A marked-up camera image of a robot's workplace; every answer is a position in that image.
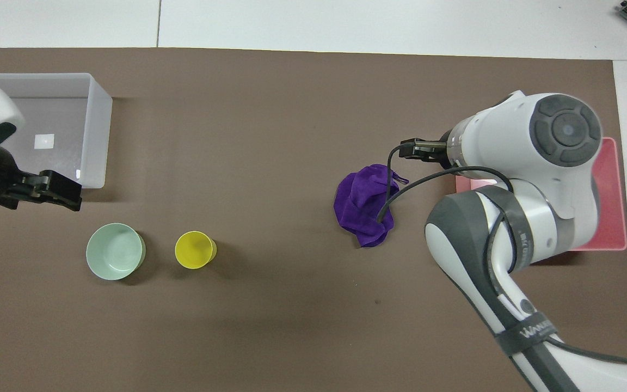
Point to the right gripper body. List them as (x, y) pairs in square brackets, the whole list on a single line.
[(437, 149)]

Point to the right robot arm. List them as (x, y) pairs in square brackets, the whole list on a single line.
[(509, 163)]

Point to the translucent plastic box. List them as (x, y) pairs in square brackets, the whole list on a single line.
[(68, 114)]

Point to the white square label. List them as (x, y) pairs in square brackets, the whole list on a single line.
[(44, 141)]

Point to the purple cloth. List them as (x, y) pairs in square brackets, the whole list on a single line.
[(360, 204)]

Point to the light green bowl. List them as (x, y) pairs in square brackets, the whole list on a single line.
[(113, 251)]

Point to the red tray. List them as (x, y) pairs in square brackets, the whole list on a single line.
[(610, 201)]

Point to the yellow cup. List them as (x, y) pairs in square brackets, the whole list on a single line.
[(194, 250)]

